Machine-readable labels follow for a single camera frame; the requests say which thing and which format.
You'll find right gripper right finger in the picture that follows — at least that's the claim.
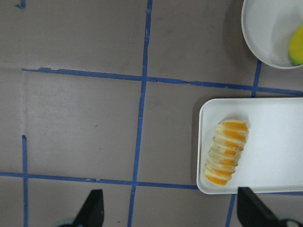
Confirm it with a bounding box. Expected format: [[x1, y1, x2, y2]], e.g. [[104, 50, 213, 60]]
[[237, 187, 303, 227]]

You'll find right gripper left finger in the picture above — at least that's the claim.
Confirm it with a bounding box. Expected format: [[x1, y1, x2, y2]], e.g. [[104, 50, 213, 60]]
[[71, 189, 104, 227]]

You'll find striped orange bread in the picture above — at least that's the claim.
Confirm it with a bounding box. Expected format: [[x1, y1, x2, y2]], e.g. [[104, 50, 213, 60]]
[[204, 118, 249, 186]]

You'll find white rectangular tray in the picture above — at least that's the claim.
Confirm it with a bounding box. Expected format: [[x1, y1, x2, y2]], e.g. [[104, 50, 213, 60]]
[[196, 97, 303, 194]]

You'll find yellow lemon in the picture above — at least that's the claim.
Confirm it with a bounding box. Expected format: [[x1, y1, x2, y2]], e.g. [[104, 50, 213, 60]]
[[288, 25, 303, 66]]

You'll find shallow cream dish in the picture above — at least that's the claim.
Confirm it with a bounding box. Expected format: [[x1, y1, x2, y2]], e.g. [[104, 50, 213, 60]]
[[241, 0, 303, 70]]

